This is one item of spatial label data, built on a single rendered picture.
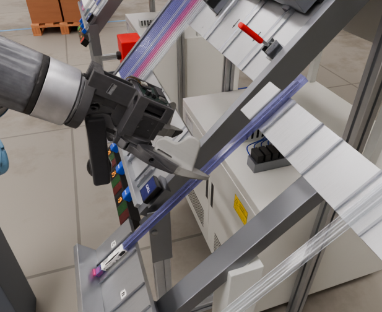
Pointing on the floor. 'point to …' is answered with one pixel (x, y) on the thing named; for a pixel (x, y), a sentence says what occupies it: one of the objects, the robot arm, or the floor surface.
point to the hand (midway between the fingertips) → (191, 156)
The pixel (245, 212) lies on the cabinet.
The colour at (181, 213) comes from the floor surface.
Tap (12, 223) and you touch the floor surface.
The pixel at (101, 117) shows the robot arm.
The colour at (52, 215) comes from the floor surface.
